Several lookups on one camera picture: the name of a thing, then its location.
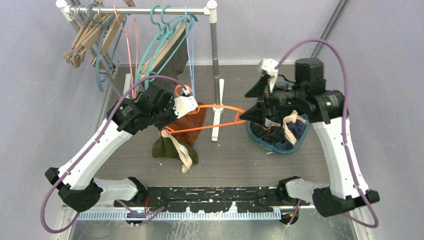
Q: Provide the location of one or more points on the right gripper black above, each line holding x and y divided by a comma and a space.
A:
257, 113

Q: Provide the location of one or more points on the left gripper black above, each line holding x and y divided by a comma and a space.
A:
174, 116

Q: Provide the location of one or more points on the olive green underwear cream waistband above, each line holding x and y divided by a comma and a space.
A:
168, 146

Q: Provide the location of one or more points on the navy underwear cream waistband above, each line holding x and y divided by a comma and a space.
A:
294, 127

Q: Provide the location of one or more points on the dark grey underwear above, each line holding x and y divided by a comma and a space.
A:
172, 66

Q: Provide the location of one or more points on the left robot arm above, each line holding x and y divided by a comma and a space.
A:
76, 184

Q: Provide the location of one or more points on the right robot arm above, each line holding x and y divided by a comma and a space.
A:
328, 116

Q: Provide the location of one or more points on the brown towel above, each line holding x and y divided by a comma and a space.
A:
189, 121

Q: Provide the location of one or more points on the teal laundry basket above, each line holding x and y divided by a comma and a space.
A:
270, 123

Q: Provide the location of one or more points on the white garment rack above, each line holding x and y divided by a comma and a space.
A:
209, 10

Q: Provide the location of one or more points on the beige wooden hangers bunch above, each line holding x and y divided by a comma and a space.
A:
82, 43

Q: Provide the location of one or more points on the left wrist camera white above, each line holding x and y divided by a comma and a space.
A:
184, 101

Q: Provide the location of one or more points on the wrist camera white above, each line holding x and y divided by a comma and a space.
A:
184, 101
269, 68

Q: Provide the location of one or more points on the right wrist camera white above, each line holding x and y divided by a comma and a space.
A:
269, 68

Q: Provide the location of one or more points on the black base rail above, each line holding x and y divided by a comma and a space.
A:
247, 199

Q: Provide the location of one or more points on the light blue wire hanger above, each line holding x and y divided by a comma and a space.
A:
190, 48

